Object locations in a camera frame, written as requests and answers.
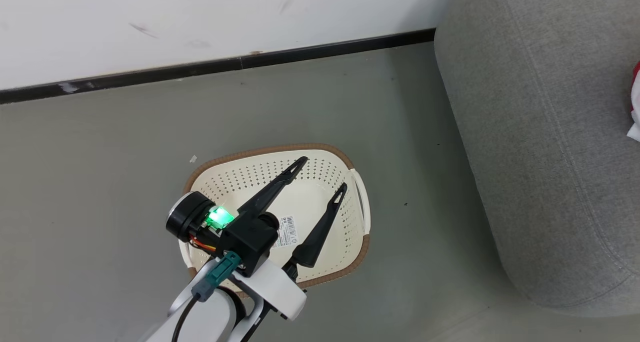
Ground red and white garment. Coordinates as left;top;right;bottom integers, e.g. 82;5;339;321
626;61;640;143

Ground black cable with teal plug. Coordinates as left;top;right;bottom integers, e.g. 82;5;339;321
171;251;242;342

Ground white barcode label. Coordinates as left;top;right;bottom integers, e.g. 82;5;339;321
272;215;300;248

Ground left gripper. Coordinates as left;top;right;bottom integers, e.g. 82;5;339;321
166;156;348;320

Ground cream perforated laundry basket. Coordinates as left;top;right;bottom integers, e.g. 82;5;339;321
178;143;372;299

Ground grey fabric sofa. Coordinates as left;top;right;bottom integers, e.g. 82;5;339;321
434;0;640;318

